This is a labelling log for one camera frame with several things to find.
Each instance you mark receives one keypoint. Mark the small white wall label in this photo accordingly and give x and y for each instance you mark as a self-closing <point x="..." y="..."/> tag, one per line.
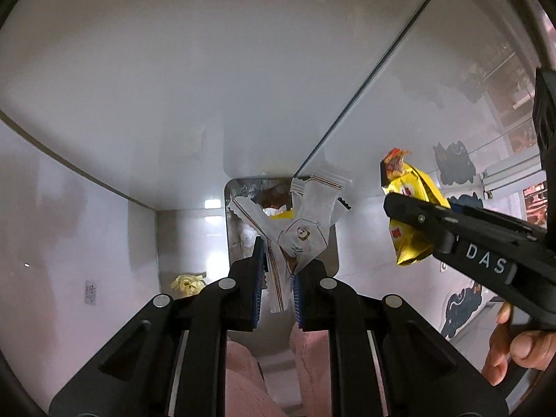
<point x="90" y="292"/>

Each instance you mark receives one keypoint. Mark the person's right hand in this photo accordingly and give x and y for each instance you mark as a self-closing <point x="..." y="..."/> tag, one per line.
<point x="530" y="347"/>

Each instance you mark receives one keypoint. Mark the person's right leg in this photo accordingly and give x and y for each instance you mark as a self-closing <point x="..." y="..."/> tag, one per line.
<point x="310" y="373"/>

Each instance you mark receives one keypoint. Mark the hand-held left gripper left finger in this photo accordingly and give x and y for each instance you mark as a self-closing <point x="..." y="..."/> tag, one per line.
<point x="259" y="278"/>

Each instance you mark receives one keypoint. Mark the metal tray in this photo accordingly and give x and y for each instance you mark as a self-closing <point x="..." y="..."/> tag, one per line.
<point x="236" y="226"/>

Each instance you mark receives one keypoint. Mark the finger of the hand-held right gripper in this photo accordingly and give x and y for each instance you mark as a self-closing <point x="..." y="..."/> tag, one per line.
<point x="384" y="178"/>
<point x="417" y="215"/>

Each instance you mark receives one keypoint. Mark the black cat sticker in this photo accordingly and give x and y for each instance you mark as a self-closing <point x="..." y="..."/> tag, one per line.
<point x="462" y="310"/>

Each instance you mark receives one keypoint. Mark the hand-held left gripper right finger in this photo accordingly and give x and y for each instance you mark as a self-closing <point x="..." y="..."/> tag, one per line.
<point x="298" y="297"/>

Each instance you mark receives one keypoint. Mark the golden yellow snack packet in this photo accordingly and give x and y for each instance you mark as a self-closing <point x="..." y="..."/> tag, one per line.
<point x="412" y="182"/>

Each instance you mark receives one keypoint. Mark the white brown-striped wrapper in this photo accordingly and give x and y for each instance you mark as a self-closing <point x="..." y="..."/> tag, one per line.
<point x="304" y="234"/>

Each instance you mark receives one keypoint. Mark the grey cat sticker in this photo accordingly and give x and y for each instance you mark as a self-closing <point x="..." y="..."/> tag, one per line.
<point x="454" y="163"/>

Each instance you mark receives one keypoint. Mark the small yellow crumpled wrapper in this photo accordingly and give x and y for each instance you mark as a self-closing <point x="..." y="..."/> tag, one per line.
<point x="187" y="284"/>

